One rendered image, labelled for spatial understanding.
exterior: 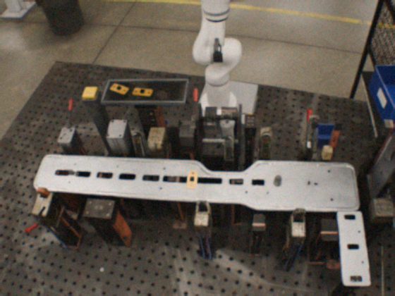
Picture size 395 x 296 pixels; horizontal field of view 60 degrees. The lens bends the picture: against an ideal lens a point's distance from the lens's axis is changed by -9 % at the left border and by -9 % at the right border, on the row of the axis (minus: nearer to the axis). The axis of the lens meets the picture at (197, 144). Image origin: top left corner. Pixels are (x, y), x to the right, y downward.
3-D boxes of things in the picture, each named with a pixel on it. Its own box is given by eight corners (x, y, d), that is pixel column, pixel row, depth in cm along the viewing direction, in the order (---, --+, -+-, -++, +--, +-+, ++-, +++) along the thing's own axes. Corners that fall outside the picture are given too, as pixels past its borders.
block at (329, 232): (305, 266, 152) (317, 242, 129) (304, 242, 158) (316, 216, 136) (326, 266, 150) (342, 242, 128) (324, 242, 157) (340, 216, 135)
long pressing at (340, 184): (29, 195, 151) (28, 193, 150) (45, 153, 165) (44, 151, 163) (360, 212, 134) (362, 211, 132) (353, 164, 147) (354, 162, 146)
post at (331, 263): (326, 268, 150) (343, 244, 127) (325, 245, 156) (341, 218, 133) (341, 268, 149) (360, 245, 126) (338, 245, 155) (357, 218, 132)
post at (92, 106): (107, 156, 197) (80, 101, 161) (110, 145, 201) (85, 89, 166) (120, 156, 196) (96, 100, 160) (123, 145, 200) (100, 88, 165)
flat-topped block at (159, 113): (151, 158, 193) (132, 99, 157) (153, 146, 198) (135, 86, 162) (169, 159, 192) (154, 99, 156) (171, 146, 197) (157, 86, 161)
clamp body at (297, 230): (275, 270, 152) (285, 241, 124) (276, 244, 159) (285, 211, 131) (296, 270, 151) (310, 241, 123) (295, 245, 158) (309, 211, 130)
